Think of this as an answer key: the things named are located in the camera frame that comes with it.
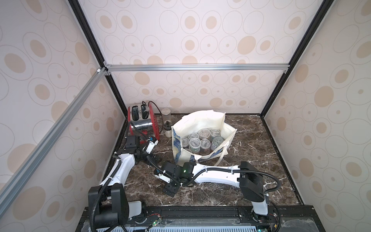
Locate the red chrome toaster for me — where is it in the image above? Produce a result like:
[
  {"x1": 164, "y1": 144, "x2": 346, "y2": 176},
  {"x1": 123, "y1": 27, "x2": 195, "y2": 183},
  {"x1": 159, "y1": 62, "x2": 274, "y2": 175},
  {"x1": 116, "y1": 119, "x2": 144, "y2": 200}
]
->
[{"x1": 128, "y1": 101, "x2": 159, "y2": 144}]

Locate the left diagonal aluminium bar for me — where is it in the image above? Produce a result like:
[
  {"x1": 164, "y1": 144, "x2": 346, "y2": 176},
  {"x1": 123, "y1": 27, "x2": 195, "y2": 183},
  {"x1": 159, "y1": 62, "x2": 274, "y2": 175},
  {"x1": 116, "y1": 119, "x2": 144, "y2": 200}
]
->
[{"x1": 1, "y1": 67, "x2": 107, "y2": 217}]

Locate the cream canvas tote bag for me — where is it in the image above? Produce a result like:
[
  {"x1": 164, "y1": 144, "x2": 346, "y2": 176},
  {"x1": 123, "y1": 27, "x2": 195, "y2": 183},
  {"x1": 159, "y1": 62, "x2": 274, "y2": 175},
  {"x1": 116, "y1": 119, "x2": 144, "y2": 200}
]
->
[{"x1": 171, "y1": 110, "x2": 237, "y2": 166}]

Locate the horizontal aluminium frame bar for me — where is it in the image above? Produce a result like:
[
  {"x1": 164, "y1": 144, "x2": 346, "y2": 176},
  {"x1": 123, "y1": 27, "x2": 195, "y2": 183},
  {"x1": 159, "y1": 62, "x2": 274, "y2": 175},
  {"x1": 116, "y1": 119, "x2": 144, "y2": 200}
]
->
[{"x1": 107, "y1": 63, "x2": 290, "y2": 72}]

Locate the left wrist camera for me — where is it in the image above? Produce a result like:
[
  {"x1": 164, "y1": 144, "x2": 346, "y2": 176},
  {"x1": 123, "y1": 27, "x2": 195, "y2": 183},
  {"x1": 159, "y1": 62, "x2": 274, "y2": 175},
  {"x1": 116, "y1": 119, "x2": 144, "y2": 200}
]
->
[{"x1": 144, "y1": 137, "x2": 158, "y2": 154}]

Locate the seed jar in bag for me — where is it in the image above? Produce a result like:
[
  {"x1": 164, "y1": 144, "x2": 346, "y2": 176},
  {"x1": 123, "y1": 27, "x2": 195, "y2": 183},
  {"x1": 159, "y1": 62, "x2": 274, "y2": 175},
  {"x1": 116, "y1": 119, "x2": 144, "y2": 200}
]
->
[
  {"x1": 211, "y1": 136, "x2": 224, "y2": 151},
  {"x1": 189, "y1": 138, "x2": 201, "y2": 154},
  {"x1": 198, "y1": 128, "x2": 211, "y2": 140}
]

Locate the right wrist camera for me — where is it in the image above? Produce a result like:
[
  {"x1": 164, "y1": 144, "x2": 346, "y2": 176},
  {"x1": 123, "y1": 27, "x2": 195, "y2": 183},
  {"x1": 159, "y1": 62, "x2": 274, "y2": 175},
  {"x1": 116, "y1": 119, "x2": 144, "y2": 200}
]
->
[{"x1": 154, "y1": 169, "x2": 171, "y2": 183}]

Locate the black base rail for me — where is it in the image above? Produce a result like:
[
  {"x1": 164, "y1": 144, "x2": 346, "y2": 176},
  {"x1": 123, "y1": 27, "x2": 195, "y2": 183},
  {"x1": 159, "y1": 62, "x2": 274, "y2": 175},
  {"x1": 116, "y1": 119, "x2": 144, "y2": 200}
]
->
[{"x1": 75, "y1": 205, "x2": 325, "y2": 232}]

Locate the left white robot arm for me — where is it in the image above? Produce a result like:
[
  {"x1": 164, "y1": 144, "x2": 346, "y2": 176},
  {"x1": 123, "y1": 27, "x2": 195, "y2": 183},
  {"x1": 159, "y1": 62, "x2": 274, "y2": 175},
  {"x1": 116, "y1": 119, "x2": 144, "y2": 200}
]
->
[{"x1": 88, "y1": 135, "x2": 158, "y2": 232}]

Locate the small bottle behind bag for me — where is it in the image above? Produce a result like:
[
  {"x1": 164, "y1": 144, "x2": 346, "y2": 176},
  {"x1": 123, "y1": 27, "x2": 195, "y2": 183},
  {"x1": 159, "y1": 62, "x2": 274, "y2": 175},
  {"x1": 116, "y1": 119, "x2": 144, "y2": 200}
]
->
[{"x1": 164, "y1": 120, "x2": 172, "y2": 138}]

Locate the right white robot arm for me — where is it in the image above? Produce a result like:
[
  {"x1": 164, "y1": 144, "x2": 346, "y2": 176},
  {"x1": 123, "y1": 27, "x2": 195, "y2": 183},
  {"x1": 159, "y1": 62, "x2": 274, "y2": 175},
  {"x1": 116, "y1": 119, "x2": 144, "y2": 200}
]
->
[{"x1": 154, "y1": 161, "x2": 282, "y2": 223}]

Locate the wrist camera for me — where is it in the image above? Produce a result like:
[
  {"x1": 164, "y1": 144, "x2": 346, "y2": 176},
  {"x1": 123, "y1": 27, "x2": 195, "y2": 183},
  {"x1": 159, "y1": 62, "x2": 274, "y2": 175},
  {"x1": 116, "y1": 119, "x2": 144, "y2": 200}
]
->
[
  {"x1": 144, "y1": 137, "x2": 158, "y2": 154},
  {"x1": 154, "y1": 169, "x2": 171, "y2": 183}
]

